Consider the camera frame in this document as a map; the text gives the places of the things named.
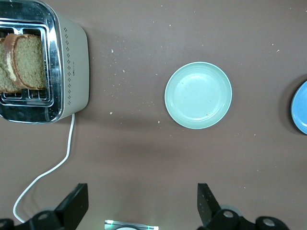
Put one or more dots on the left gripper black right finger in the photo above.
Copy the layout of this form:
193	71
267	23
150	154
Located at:
208	206

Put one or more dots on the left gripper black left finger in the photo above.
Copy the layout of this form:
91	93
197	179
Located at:
72	208

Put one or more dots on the brown bread slice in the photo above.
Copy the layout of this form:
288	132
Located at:
29	62
3	79

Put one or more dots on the green round plate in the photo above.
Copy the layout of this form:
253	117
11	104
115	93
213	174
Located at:
198	95

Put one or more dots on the blue round plate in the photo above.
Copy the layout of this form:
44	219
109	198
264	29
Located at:
301	107

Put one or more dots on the beige chrome toaster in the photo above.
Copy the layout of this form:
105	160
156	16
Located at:
74	72

